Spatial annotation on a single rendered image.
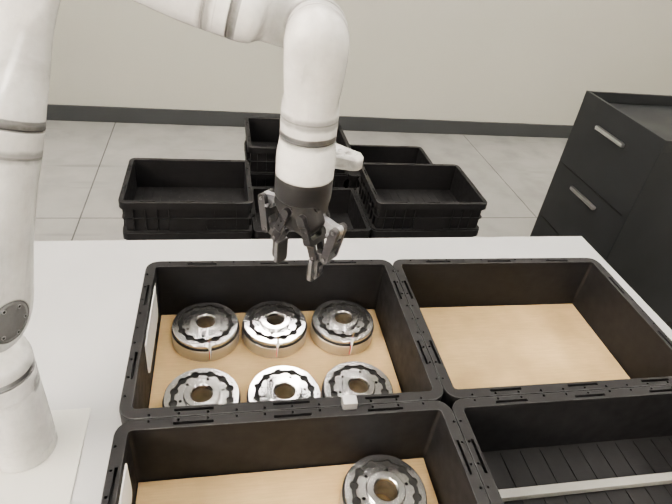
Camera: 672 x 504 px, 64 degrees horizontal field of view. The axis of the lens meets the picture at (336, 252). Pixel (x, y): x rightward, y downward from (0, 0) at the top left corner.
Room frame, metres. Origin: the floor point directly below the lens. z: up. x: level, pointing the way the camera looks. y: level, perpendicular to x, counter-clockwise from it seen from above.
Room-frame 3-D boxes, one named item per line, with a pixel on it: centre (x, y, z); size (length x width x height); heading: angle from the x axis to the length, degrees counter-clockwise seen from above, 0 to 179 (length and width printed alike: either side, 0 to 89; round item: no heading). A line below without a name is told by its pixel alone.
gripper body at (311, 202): (0.62, 0.05, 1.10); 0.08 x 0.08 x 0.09
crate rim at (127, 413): (0.56, 0.06, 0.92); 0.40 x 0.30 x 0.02; 104
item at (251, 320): (0.63, 0.08, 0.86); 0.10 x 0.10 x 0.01
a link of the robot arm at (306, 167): (0.63, 0.04, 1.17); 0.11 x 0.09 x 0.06; 149
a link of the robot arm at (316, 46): (0.61, 0.05, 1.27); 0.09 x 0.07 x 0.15; 6
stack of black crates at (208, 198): (1.52, 0.51, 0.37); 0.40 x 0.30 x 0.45; 105
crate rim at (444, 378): (0.66, -0.33, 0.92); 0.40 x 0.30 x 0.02; 104
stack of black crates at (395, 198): (1.73, -0.27, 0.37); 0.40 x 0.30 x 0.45; 105
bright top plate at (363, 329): (0.66, -0.03, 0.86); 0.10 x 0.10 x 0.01
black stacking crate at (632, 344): (0.66, -0.33, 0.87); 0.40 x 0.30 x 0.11; 104
